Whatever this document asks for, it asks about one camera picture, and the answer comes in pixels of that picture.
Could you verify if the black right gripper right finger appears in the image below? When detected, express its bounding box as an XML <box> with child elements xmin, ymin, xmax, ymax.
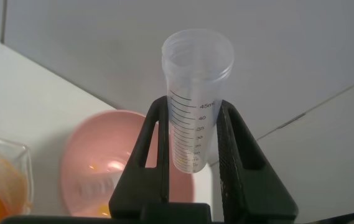
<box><xmin>215</xmin><ymin>99</ymin><xmax>299</xmax><ymax>223</ymax></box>

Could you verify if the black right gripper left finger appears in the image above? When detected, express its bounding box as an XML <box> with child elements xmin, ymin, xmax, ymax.
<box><xmin>108</xmin><ymin>95</ymin><xmax>170</xmax><ymax>219</ymax></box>

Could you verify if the yellow pigment test tube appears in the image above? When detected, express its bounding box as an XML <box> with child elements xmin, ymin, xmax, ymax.
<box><xmin>161</xmin><ymin>29</ymin><xmax>235</xmax><ymax>174</ymax></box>

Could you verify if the pink bowl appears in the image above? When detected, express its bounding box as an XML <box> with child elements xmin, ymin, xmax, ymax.
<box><xmin>60</xmin><ymin>109</ymin><xmax>195</xmax><ymax>218</ymax></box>

